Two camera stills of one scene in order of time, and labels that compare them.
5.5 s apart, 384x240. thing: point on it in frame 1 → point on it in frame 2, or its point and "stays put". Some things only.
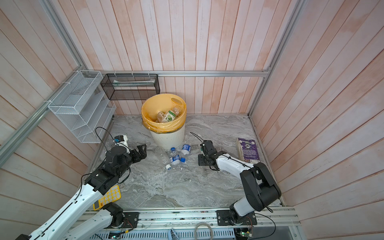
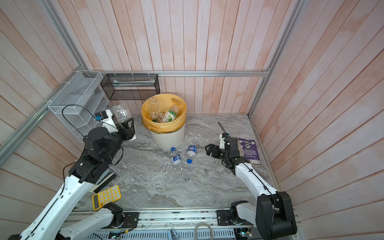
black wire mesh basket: x=131 y=86 stays put
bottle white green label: x=170 y=116 stays put
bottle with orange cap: x=177 y=111 stays put
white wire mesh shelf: x=85 y=107 stays put
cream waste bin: x=168 y=140 stays put
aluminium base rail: x=195 y=217 stays put
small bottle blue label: x=186 y=149 → x=193 y=148
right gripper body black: x=203 y=159 → x=224 y=156
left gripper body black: x=124 y=167 → x=126 y=132
